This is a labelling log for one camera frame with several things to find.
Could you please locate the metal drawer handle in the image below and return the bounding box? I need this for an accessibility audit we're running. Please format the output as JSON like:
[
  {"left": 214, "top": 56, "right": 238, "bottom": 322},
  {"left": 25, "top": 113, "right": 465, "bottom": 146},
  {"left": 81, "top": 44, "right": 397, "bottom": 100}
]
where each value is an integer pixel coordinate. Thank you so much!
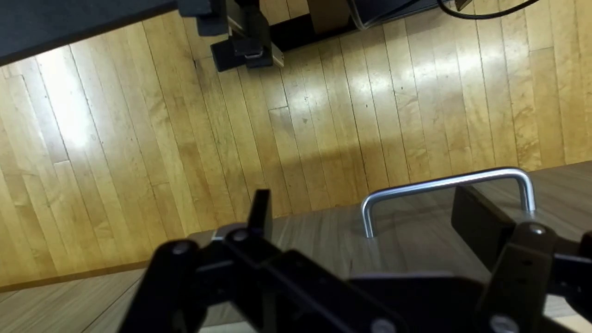
[{"left": 358, "top": 165, "right": 536, "bottom": 241}]

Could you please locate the brown cardboard box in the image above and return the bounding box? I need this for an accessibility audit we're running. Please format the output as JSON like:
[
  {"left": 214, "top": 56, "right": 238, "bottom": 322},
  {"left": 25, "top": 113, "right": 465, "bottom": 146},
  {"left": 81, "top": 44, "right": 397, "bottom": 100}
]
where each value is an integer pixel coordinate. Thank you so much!
[{"left": 306, "top": 0, "right": 354, "bottom": 35}]

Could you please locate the wooden pull-out drawer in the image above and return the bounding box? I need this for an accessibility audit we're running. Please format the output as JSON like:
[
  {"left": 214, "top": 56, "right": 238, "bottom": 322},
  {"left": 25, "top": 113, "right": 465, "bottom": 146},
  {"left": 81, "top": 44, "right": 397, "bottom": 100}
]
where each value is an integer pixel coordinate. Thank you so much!
[{"left": 0, "top": 161, "right": 592, "bottom": 333}]

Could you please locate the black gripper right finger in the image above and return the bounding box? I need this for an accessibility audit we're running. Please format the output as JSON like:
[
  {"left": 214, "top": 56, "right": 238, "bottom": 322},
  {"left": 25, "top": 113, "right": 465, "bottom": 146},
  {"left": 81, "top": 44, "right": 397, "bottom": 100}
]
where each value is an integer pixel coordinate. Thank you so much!
[{"left": 449, "top": 183, "right": 592, "bottom": 333}]

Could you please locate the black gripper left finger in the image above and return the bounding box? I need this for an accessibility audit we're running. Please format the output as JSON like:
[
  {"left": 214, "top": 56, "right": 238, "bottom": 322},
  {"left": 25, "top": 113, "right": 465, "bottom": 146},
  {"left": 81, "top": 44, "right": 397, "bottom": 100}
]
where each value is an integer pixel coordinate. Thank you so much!
[{"left": 116, "top": 189, "right": 402, "bottom": 333}]

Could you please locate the dark grey panel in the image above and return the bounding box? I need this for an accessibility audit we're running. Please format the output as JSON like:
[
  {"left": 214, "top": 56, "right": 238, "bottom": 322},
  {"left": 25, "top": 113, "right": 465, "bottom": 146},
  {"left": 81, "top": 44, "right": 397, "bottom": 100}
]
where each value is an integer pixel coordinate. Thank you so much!
[{"left": 0, "top": 0, "right": 180, "bottom": 69}]

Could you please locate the black floor cable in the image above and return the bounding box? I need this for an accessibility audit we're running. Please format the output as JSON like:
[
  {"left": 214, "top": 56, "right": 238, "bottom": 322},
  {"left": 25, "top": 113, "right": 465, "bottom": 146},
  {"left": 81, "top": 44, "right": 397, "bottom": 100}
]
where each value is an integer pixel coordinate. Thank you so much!
[{"left": 436, "top": 0, "right": 539, "bottom": 22}]

